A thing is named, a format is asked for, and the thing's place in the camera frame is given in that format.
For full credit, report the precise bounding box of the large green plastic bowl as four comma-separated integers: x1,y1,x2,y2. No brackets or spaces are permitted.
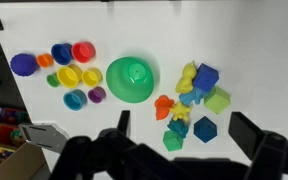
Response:
105,56,156,104

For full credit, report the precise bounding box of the small green plastic cup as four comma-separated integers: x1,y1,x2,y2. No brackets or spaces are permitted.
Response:
46,72,62,89

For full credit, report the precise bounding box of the yellow rubber animal toy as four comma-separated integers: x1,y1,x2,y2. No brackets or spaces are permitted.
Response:
175,61,198,94

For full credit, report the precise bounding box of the orange rubber toy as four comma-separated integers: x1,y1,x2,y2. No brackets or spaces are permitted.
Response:
154,94,175,121

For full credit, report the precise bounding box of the light blue plastic cup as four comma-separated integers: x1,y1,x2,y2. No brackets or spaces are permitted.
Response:
62,89,88,112

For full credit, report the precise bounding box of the orange plastic cup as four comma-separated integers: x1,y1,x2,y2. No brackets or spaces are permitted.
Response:
36,53,55,69

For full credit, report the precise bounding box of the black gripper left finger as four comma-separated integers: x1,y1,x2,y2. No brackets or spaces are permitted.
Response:
117,109,132,138

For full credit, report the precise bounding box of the dark blue rubber cube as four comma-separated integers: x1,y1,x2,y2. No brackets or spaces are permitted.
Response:
193,115,218,144

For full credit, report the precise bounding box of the light green rubber cube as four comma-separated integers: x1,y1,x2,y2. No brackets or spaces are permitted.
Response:
203,85,232,115

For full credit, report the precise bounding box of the yellow rubber star toy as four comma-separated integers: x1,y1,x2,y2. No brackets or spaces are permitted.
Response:
169,101,192,122

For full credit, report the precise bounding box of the large yellow plastic cup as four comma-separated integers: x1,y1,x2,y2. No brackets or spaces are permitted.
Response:
56,64,84,90

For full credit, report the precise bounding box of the light blue rubber animal toy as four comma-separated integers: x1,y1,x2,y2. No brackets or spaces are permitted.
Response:
178,89,206,107

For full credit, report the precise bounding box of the wooden toy storage shelf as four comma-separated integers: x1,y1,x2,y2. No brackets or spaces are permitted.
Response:
0,105,49,180

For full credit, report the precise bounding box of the teal rubber animal toy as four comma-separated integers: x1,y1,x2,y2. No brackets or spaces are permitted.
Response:
166,119,190,139

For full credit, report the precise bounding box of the purple scalloped plastic lid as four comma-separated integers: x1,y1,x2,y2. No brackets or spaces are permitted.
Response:
10,52,40,78

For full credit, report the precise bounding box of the red plastic cup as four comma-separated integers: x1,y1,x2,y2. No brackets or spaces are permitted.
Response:
70,41,97,64

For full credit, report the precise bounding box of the purple plastic cup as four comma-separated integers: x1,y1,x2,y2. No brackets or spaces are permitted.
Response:
87,86,107,105

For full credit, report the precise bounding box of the small yellow plastic cup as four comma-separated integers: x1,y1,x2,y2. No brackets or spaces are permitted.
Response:
81,67,104,88

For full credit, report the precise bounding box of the dark blue plastic cup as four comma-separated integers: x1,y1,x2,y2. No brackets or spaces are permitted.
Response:
50,42,74,66

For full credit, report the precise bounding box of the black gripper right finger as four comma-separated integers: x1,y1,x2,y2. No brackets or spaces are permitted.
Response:
228,111,267,161

